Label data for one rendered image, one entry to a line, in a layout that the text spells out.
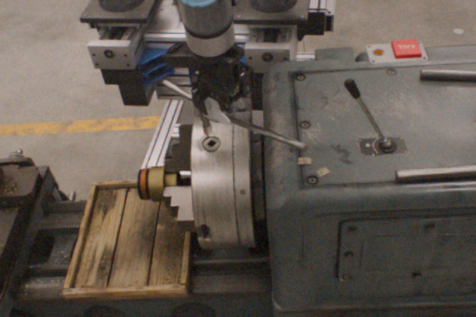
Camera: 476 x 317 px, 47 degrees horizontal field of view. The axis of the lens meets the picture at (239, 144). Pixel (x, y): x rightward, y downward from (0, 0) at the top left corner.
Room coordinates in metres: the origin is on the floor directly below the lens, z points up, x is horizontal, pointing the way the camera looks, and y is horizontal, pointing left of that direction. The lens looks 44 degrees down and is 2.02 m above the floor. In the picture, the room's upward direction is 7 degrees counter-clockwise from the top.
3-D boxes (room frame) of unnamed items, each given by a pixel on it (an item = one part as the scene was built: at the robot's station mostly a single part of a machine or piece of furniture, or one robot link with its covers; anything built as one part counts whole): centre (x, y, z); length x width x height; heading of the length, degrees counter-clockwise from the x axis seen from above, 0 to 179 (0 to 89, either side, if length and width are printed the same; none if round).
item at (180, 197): (0.78, 0.13, 1.09); 0.12 x 0.11 x 0.05; 175
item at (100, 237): (0.88, 0.30, 0.89); 0.36 x 0.30 x 0.04; 175
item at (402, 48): (1.04, -0.42, 1.26); 0.06 x 0.06 x 0.02; 85
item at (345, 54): (1.05, -0.25, 1.24); 0.09 x 0.08 x 0.03; 85
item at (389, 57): (1.04, -0.40, 1.23); 0.13 x 0.08 x 0.05; 85
